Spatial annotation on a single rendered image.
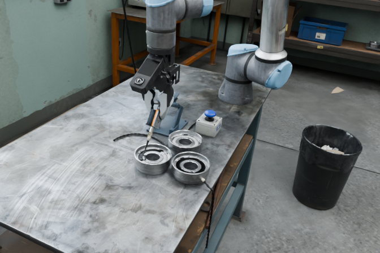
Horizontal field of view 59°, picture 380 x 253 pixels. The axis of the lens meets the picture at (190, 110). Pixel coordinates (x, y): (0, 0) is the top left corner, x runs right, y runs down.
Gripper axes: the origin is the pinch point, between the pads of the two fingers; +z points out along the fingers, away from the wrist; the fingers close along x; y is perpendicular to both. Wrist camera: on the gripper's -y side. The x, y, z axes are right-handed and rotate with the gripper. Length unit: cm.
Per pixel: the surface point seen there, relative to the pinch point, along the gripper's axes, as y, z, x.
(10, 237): -30, 36, 32
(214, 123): 19.0, 9.4, -11.6
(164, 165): -8.5, 9.4, -7.5
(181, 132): 9.4, 10.2, -3.9
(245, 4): 373, 41, 74
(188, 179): -9.9, 10.1, -15.1
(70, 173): -20.9, 11.6, 14.2
